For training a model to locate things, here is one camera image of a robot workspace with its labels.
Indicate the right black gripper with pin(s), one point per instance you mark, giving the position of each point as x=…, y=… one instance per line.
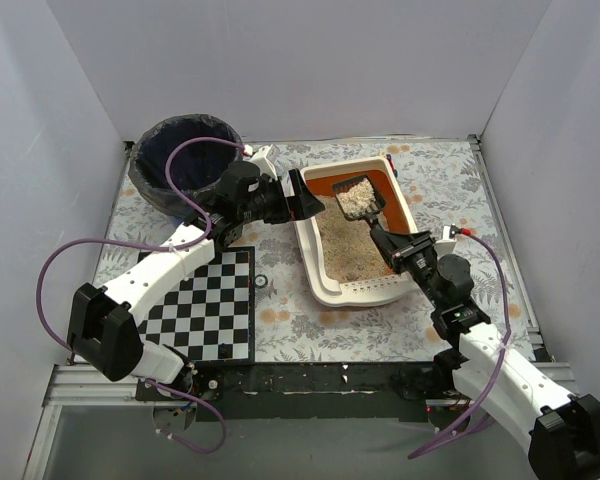
x=405, y=248

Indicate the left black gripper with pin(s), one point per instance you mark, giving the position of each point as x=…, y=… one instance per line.
x=288, y=198

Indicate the white orange litter box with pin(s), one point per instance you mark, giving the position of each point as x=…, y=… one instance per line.
x=343, y=266

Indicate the black litter scoop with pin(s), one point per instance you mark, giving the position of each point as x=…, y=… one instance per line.
x=359, y=200

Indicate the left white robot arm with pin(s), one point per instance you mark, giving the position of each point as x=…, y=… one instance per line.
x=103, y=327

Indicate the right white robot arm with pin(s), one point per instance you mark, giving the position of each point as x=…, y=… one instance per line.
x=557, y=429

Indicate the floral table mat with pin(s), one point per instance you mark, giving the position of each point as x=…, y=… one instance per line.
x=273, y=300

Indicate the red toy car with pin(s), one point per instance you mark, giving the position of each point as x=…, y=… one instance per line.
x=390, y=161

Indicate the blue trash bin with bag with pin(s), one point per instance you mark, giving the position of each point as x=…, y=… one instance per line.
x=195, y=167

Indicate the black white chessboard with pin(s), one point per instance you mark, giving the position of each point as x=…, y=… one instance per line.
x=215, y=305

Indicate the black chess piece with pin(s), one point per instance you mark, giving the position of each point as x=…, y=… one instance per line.
x=225, y=351

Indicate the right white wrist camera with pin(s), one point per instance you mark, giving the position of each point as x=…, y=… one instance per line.
x=446, y=242

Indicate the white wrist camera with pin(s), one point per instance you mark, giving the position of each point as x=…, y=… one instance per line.
x=446, y=242
x=263, y=157

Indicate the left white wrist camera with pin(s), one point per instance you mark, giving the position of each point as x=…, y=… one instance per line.
x=263, y=157

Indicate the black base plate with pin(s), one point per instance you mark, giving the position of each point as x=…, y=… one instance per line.
x=407, y=392

